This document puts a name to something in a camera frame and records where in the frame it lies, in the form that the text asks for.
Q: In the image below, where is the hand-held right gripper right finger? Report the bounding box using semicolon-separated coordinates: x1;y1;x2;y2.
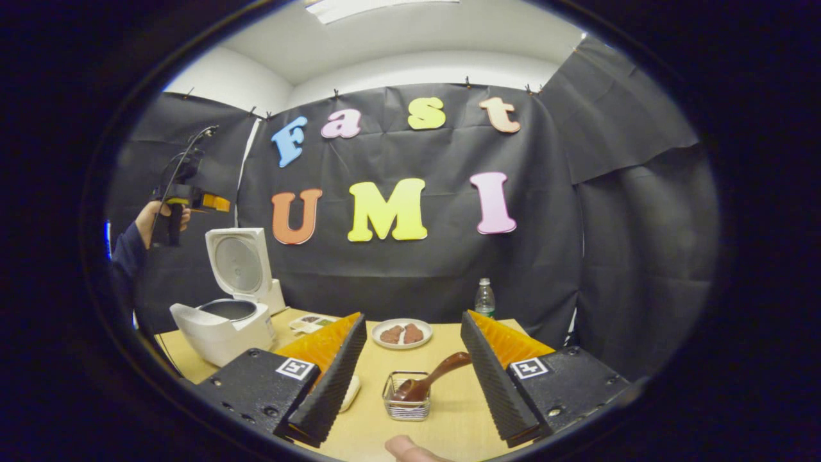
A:
460;310;636;449

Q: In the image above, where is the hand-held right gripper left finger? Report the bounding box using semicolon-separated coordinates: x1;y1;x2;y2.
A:
192;312;368;449

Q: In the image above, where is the brown wooden spoon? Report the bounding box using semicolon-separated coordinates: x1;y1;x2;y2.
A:
391;351;473;403

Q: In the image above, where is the wire chopstick holder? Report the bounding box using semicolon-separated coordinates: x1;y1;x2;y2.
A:
383;371;432;422

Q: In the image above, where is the white rice cooker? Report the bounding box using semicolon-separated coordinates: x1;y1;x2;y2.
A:
170;228;278;368

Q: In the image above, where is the white divided seasoning tray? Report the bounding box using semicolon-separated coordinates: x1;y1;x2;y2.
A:
289;314;339;336

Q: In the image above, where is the plastic water bottle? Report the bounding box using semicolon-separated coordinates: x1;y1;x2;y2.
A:
475;278;496;320

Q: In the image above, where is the white plate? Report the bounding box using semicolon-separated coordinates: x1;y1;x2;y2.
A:
371;318;433;350

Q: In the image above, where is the white toaster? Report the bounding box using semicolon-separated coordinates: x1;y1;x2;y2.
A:
266;279;288;316

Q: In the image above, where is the black backdrop cloth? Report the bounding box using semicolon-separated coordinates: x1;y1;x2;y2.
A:
106;35;719;382

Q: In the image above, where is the large ceiling light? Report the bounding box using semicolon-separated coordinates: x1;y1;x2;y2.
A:
305;0;460;26

